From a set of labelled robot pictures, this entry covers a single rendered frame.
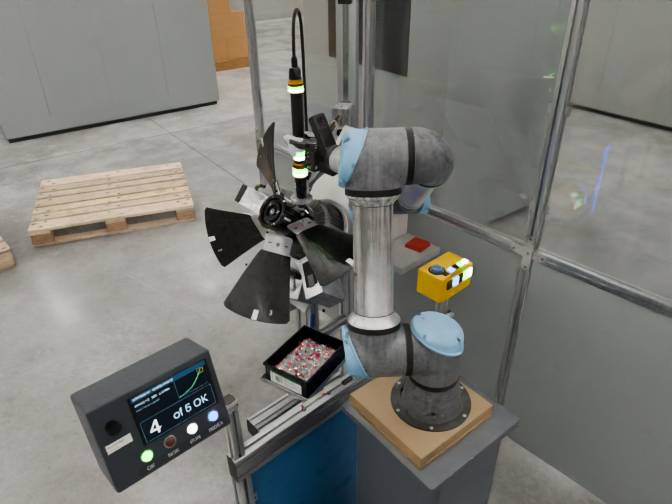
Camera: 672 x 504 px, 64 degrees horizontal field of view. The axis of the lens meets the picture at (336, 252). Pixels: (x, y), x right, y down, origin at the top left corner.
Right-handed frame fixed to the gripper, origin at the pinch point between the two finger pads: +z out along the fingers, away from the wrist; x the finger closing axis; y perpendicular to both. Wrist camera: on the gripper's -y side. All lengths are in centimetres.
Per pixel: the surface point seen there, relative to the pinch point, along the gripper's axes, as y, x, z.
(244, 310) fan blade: 53, -24, -1
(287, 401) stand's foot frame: 141, 9, 28
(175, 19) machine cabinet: 43, 233, 528
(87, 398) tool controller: 24, -81, -37
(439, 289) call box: 45, 21, -43
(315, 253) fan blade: 31.9, -6.5, -16.5
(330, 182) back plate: 29.8, 28.6, 15.9
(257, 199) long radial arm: 36, 8, 35
